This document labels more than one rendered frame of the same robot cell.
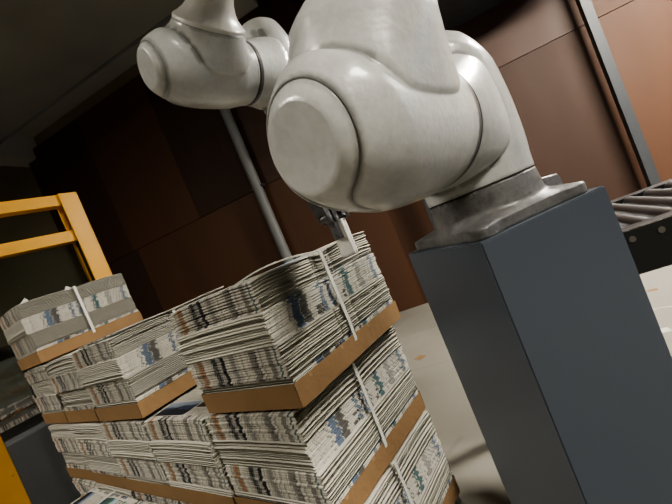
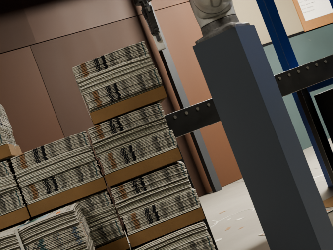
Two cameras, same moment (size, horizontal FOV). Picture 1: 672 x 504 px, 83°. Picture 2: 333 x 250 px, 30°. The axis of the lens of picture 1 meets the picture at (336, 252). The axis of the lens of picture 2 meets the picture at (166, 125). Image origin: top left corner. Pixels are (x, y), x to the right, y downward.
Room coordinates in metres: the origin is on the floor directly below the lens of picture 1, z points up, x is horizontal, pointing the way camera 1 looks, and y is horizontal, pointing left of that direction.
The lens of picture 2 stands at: (-0.99, 1.75, 0.70)
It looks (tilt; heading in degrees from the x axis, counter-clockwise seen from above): 1 degrees up; 316
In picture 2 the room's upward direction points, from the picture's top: 21 degrees counter-clockwise
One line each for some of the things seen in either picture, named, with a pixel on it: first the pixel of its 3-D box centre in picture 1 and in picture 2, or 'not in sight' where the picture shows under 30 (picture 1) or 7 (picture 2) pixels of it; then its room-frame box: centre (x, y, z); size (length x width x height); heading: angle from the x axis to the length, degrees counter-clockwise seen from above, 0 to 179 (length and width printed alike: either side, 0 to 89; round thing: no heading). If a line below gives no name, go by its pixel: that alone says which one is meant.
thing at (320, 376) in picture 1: (274, 378); (128, 106); (0.76, 0.21, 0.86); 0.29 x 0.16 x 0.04; 52
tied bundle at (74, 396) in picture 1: (126, 363); not in sight; (1.39, 0.86, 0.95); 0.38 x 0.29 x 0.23; 143
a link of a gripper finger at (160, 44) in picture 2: (342, 238); (158, 41); (0.71, -0.02, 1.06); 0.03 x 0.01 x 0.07; 52
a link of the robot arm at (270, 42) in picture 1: (266, 66); not in sight; (0.70, -0.01, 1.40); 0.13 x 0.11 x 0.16; 136
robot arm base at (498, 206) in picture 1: (497, 201); (223, 28); (0.56, -0.25, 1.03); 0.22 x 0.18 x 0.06; 104
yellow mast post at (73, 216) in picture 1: (133, 352); not in sight; (2.09, 1.23, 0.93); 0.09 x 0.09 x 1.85; 52
